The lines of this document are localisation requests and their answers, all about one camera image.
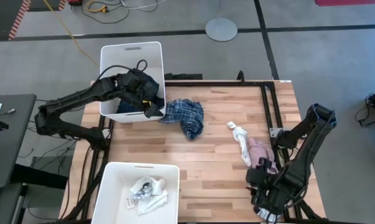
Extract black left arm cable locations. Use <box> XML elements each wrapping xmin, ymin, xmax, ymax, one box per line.
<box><xmin>95</xmin><ymin>58</ymin><xmax>149</xmax><ymax>83</ymax></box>

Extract black floor cable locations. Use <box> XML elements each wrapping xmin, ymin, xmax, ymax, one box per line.
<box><xmin>80</xmin><ymin>0</ymin><xmax>131</xmax><ymax>25</ymax></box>

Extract black aluminium table frame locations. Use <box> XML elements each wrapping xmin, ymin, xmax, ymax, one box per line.
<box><xmin>61</xmin><ymin>70</ymin><xmax>330</xmax><ymax>224</ymax></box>

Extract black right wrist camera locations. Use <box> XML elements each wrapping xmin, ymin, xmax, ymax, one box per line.
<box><xmin>257</xmin><ymin>157</ymin><xmax>273</xmax><ymax>171</ymax></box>

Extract thin yellow floor cable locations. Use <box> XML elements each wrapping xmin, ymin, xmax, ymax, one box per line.
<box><xmin>43</xmin><ymin>0</ymin><xmax>98</xmax><ymax>66</ymax></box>

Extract black flat mount bracket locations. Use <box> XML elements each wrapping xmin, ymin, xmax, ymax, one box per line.
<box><xmin>164</xmin><ymin>73</ymin><xmax>203</xmax><ymax>81</ymax></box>

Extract thick white sock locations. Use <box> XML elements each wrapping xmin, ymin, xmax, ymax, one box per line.
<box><xmin>130</xmin><ymin>175</ymin><xmax>169</xmax><ymax>217</ymax></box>

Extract long white sock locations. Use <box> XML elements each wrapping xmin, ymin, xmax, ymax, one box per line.
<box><xmin>232</xmin><ymin>126</ymin><xmax>253</xmax><ymax>168</ymax></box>

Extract white striped sock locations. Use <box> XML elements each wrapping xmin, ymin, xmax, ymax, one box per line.
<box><xmin>255</xmin><ymin>205</ymin><xmax>283</xmax><ymax>223</ymax></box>
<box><xmin>130</xmin><ymin>183</ymin><xmax>153</xmax><ymax>200</ymax></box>

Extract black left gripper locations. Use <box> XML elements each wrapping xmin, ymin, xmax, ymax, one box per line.
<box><xmin>121</xmin><ymin>68</ymin><xmax>165</xmax><ymax>119</ymax></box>

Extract white plastic laundry bin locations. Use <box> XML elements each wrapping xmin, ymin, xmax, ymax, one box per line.
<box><xmin>99</xmin><ymin>41</ymin><xmax>167</xmax><ymax>124</ymax></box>
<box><xmin>90</xmin><ymin>161</ymin><xmax>181</xmax><ymax>224</ymax></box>

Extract blue plaid shirt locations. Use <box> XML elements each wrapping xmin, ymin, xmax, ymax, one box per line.
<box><xmin>158</xmin><ymin>98</ymin><xmax>205</xmax><ymax>141</ymax></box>

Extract yellow plug cable coil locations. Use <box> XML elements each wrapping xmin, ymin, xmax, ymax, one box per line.
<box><xmin>86</xmin><ymin>0</ymin><xmax>110</xmax><ymax>14</ymax></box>

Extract navy dotted garment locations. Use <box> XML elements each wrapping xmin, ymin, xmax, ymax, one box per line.
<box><xmin>116</xmin><ymin>74</ymin><xmax>165</xmax><ymax>115</ymax></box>

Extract pink shirt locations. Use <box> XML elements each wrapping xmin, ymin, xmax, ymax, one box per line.
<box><xmin>247</xmin><ymin>138</ymin><xmax>278</xmax><ymax>175</ymax></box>

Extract red floor mat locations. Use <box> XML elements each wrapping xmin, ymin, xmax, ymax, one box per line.
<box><xmin>315</xmin><ymin>0</ymin><xmax>375</xmax><ymax>6</ymax></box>

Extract black mat with striped edge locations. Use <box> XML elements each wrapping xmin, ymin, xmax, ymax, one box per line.
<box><xmin>0</xmin><ymin>0</ymin><xmax>67</xmax><ymax>42</ymax></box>

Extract grey metal mounting plate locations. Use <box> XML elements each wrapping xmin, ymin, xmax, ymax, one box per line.
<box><xmin>269</xmin><ymin>127</ymin><xmax>283</xmax><ymax>139</ymax></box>

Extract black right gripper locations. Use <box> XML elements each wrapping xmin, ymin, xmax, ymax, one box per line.
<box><xmin>245</xmin><ymin>166</ymin><xmax>288</xmax><ymax>215</ymax></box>

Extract black desk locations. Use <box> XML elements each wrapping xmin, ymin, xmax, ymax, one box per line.
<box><xmin>0</xmin><ymin>94</ymin><xmax>37</xmax><ymax>190</ymax></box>

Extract grey round floor disc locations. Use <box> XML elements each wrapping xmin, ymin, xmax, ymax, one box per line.
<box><xmin>205</xmin><ymin>17</ymin><xmax>239</xmax><ymax>42</ymax></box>

